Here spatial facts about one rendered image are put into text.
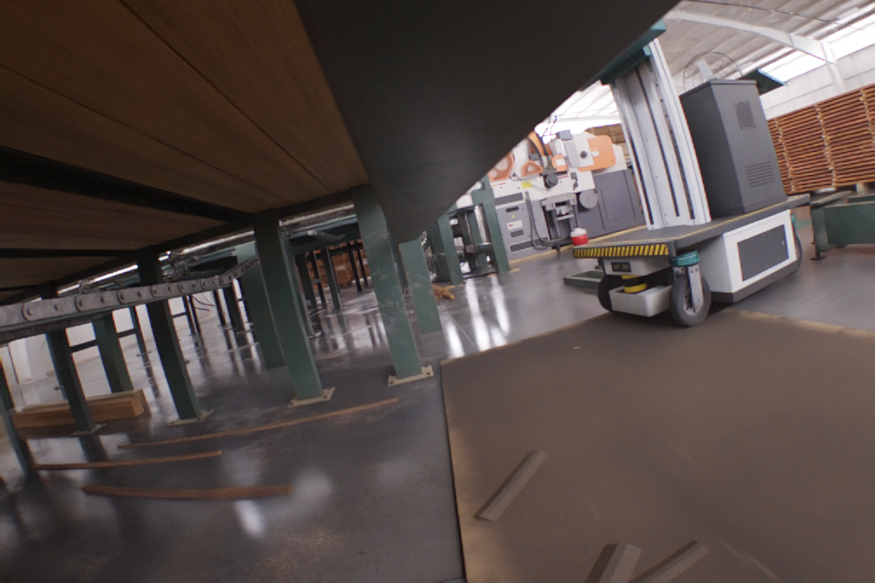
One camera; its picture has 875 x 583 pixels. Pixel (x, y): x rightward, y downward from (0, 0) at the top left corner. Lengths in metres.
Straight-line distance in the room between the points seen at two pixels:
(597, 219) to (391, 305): 5.21
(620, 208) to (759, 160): 5.03
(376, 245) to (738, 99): 1.56
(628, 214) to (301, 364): 5.82
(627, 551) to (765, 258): 1.26
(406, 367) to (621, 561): 1.23
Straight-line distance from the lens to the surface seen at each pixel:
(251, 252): 2.54
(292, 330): 1.68
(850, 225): 2.15
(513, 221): 5.69
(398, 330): 1.62
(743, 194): 1.73
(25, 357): 7.14
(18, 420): 3.27
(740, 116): 1.83
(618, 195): 6.74
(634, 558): 0.65
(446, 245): 4.55
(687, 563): 0.63
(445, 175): 0.19
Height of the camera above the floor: 0.48
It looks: 1 degrees down
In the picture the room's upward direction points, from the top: 14 degrees counter-clockwise
